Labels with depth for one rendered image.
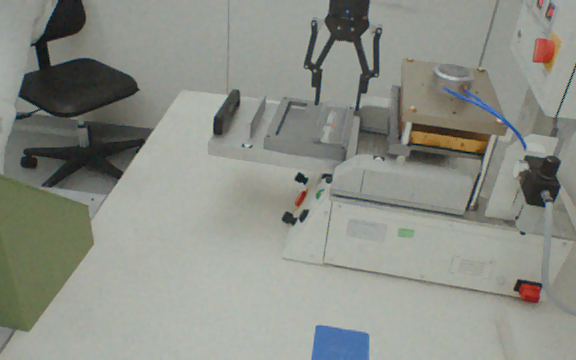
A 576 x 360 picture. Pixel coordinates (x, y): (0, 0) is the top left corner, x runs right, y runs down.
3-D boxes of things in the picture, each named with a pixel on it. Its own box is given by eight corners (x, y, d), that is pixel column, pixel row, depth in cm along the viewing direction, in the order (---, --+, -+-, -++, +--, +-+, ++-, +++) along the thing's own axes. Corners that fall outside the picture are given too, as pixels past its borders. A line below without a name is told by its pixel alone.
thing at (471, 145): (475, 114, 115) (487, 73, 110) (489, 166, 97) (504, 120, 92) (396, 102, 117) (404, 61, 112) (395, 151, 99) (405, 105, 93)
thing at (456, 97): (504, 112, 117) (522, 56, 110) (533, 189, 91) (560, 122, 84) (395, 96, 120) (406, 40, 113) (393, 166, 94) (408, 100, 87)
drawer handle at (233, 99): (240, 104, 121) (240, 88, 119) (221, 135, 109) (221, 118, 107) (231, 103, 121) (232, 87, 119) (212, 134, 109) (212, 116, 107)
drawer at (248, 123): (358, 130, 123) (363, 100, 119) (351, 181, 105) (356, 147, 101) (235, 112, 126) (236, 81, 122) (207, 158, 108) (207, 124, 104)
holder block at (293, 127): (352, 116, 120) (354, 106, 119) (345, 161, 104) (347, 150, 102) (281, 106, 122) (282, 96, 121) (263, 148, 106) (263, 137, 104)
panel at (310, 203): (304, 176, 137) (343, 123, 127) (283, 251, 113) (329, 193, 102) (298, 173, 137) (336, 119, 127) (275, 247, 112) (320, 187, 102)
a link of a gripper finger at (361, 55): (349, 21, 101) (356, 19, 101) (365, 74, 106) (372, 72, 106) (347, 27, 98) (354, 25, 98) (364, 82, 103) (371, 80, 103)
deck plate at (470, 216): (537, 149, 124) (538, 145, 124) (578, 242, 95) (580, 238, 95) (344, 119, 129) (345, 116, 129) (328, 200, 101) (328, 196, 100)
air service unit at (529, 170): (523, 202, 96) (551, 130, 88) (540, 254, 84) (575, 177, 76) (494, 197, 97) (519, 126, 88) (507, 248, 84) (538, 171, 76)
